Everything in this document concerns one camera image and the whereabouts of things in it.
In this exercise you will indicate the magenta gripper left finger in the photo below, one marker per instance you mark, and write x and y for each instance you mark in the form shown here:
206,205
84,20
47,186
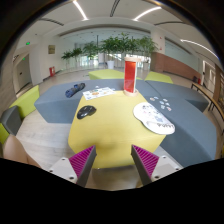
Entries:
75,169

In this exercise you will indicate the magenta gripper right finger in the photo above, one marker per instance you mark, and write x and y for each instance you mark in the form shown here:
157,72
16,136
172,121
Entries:
152,167

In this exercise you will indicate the white round mouse pad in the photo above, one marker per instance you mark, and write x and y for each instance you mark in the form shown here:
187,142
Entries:
152,119

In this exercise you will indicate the black computer mouse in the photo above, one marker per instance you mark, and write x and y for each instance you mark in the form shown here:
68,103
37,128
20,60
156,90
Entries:
87,110

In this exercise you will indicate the yellow-green hexagonal ottoman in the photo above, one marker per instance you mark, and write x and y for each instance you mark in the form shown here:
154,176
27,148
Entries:
113,129

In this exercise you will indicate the grey right sofa block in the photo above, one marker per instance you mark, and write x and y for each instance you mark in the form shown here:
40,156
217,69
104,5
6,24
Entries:
195,138

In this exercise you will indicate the grey sofa block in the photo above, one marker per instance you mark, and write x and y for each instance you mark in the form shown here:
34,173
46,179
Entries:
195,138
55,107

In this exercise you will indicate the grey left sofa block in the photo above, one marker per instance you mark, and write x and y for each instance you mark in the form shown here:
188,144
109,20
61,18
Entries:
55,107

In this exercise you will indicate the person's knee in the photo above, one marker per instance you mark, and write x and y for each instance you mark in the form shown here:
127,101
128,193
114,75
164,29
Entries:
14,150

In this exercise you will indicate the dark blue folded cloth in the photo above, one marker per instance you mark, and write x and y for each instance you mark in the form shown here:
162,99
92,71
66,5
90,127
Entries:
77,87

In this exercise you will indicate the white printed paper sheet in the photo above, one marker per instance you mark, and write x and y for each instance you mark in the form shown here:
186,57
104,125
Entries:
96,93

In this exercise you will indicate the green bench at left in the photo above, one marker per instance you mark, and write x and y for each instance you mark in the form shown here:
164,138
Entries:
25,102

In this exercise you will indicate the dark grey seat at left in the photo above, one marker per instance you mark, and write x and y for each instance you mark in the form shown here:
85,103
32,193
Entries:
11,120

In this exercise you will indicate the green ottoman back right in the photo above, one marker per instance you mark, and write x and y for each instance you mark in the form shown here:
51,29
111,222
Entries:
154,76

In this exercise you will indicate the green ottoman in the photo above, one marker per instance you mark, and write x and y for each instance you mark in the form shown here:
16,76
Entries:
154,76
105,74

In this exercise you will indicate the wooden railing at right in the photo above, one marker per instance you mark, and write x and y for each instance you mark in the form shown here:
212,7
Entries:
213,104

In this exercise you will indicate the green ottoman in back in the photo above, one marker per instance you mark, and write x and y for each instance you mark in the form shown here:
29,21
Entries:
105,74

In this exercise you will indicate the red fire extinguisher box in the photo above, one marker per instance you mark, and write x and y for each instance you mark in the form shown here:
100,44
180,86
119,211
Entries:
52,71

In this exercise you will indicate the red cylinder with wooden ends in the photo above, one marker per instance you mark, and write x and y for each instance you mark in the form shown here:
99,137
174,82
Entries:
130,75

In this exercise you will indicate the potted plant in white pot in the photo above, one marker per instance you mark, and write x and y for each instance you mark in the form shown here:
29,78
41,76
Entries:
110,46

